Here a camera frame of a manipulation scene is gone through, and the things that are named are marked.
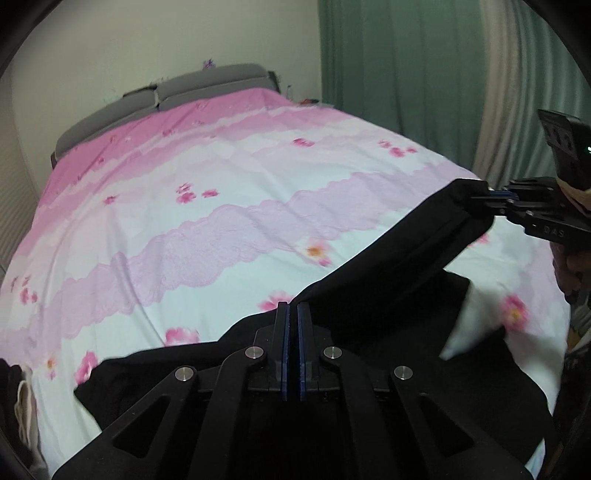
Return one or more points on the pink floral duvet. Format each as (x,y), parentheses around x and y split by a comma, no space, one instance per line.
(171,229)

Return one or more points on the grey bed headboard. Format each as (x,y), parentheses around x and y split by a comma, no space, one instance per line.
(169,94)

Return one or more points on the black pants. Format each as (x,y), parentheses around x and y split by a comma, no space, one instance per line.
(396,302)

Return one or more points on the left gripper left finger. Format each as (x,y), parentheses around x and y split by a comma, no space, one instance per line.
(175,412)

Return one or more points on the white louvered wardrobe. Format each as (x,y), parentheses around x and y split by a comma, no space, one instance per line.
(18,196)

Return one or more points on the folded cream garment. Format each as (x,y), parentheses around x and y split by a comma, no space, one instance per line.
(25,410)

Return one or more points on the green curtain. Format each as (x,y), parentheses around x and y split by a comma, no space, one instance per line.
(419,68)

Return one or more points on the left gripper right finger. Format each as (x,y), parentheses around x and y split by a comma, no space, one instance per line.
(362,421)

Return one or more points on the folded black garment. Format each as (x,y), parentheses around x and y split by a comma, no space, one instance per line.
(15,458)

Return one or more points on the beige sheer curtain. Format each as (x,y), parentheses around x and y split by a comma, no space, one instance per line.
(519,47)

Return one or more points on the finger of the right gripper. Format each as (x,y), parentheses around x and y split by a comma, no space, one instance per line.
(500,196)

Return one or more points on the person right hand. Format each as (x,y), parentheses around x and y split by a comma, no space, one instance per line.
(572,264)

